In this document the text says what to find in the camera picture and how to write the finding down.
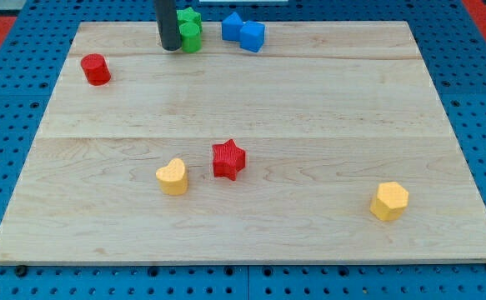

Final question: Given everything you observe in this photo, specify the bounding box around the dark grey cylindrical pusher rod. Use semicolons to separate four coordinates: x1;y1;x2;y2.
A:
153;0;182;52

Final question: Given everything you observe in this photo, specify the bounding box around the green star block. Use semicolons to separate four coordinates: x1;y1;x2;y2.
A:
177;7;203;33

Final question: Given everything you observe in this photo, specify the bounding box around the green cylinder block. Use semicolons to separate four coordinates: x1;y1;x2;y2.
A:
179;22;202;53

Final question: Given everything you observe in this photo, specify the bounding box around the blue pentagon block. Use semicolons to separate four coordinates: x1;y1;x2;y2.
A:
221;12;244;42

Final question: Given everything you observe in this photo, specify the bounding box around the blue cube block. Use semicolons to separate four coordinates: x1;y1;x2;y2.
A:
239;21;265;53

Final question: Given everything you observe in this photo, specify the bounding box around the red cylinder block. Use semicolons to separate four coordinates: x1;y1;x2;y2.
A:
80;53;111;86

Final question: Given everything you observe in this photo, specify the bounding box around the red star block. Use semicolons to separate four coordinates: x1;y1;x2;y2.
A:
212;139;246;181

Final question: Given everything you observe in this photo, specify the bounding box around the yellow heart block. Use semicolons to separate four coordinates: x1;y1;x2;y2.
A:
155;158;188;196

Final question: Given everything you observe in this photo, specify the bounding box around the light wooden board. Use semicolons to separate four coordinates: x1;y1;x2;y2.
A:
0;22;486;266

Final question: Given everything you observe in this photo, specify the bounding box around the yellow hexagon block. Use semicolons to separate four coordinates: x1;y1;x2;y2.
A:
369;182;409;222

